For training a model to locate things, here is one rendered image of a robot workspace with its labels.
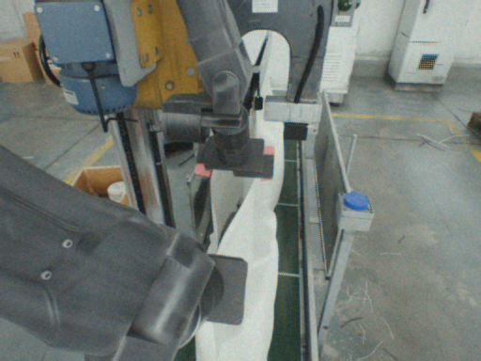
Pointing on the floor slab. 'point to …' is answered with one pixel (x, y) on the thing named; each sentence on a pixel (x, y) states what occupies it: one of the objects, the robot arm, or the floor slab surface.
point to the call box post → (333, 285)
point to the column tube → (140, 142)
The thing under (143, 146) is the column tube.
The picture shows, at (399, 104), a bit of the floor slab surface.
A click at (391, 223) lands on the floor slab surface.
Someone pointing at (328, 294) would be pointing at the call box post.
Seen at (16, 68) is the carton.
